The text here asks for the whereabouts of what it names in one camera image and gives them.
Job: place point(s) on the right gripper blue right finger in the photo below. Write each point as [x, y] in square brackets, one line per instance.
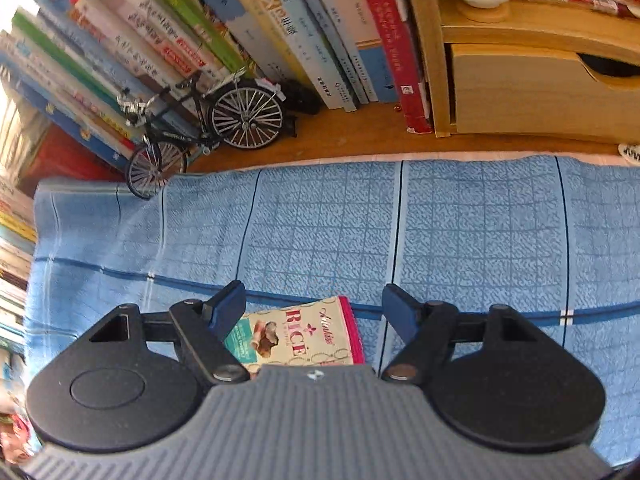
[404, 313]

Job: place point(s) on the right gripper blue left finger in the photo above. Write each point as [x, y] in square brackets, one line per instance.
[222, 311]

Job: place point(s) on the rice snack packet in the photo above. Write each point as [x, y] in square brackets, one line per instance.
[320, 333]

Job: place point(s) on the blue striped tablecloth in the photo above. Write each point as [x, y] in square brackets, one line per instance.
[553, 237]

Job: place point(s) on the miniature black bicycle model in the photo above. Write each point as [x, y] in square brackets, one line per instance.
[243, 112]

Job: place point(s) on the red storage box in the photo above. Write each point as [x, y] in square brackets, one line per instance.
[61, 156]

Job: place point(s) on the wooden desk drawer organizer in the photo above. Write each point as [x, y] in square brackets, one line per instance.
[526, 70]

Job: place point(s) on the red book thick spine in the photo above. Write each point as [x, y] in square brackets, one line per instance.
[392, 21]

